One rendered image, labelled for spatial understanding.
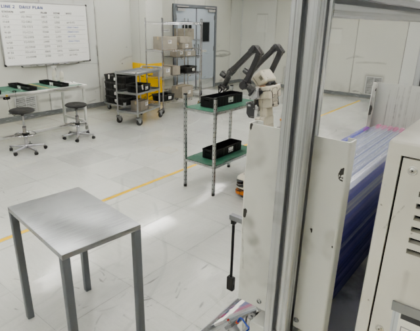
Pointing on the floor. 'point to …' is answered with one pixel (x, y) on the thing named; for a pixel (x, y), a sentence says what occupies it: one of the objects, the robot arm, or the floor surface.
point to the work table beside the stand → (75, 242)
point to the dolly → (117, 90)
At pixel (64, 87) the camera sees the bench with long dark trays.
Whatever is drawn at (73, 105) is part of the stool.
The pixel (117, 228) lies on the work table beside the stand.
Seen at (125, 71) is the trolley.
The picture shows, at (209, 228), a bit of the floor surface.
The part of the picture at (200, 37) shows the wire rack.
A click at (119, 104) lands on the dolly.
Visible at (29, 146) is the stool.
